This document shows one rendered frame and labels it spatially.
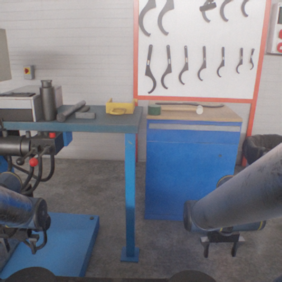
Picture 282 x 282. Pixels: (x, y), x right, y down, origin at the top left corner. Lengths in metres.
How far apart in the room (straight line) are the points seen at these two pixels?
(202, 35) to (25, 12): 2.04
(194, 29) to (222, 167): 1.60
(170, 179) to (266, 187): 1.70
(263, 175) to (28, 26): 3.16
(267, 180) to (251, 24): 2.83
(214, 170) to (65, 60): 2.11
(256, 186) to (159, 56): 2.62
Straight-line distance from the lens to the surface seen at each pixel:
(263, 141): 2.60
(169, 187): 2.09
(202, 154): 1.98
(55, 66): 3.21
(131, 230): 1.77
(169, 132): 1.89
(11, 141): 1.33
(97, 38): 3.05
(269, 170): 0.37
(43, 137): 1.24
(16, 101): 1.37
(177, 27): 2.96
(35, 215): 0.91
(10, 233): 1.19
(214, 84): 3.04
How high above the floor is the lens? 1.42
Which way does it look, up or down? 21 degrees down
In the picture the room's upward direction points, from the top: 1 degrees clockwise
